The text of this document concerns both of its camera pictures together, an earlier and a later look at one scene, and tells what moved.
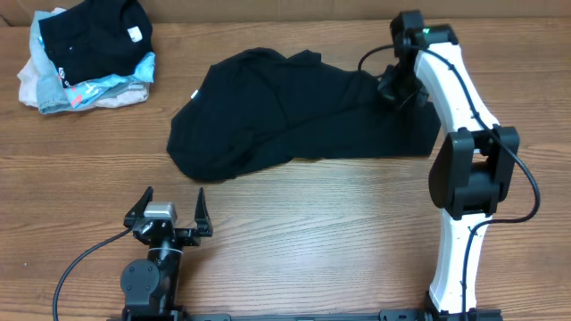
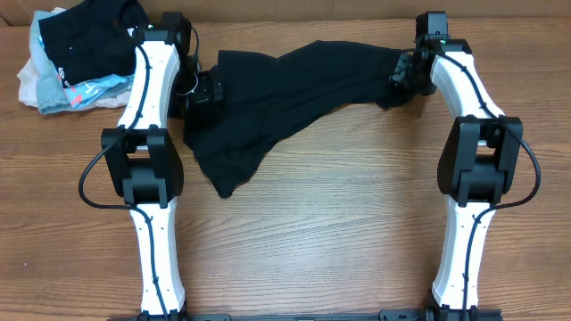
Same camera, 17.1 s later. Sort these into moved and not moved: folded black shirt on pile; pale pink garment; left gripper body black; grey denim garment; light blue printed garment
Moved: left gripper body black
Not moved: pale pink garment; folded black shirt on pile; grey denim garment; light blue printed garment
